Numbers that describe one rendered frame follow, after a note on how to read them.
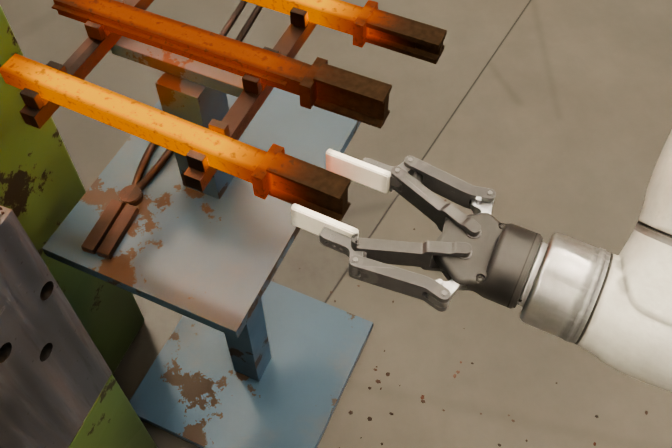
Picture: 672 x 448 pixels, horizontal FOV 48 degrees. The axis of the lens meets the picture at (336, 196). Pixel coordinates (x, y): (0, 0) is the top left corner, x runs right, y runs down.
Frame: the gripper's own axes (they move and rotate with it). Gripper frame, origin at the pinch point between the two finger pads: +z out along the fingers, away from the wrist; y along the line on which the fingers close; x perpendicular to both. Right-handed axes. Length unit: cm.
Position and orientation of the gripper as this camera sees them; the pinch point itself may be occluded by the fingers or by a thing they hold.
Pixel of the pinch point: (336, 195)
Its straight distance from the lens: 76.1
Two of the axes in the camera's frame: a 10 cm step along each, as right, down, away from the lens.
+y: 4.4, -7.3, 5.2
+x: 0.0, -5.8, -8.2
